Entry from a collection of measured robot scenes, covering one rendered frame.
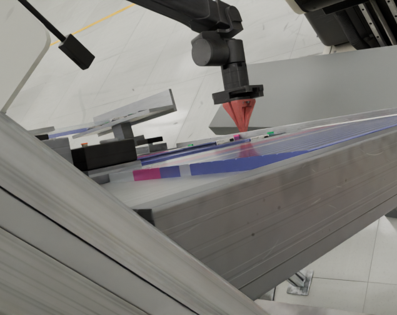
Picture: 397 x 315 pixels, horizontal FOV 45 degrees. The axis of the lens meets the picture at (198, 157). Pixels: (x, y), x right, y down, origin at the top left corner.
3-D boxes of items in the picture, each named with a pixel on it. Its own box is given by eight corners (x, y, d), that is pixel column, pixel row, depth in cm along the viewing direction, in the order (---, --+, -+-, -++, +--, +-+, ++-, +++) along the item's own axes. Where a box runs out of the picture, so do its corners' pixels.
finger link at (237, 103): (243, 134, 102) (236, 90, 102) (217, 137, 107) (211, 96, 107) (261, 130, 107) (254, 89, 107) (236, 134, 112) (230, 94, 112)
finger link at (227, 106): (252, 132, 100) (245, 88, 100) (226, 136, 105) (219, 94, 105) (270, 129, 105) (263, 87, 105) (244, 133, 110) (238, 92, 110)
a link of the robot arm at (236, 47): (247, 35, 105) (227, 41, 109) (226, 34, 100) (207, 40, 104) (251, 65, 106) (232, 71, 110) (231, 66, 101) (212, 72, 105)
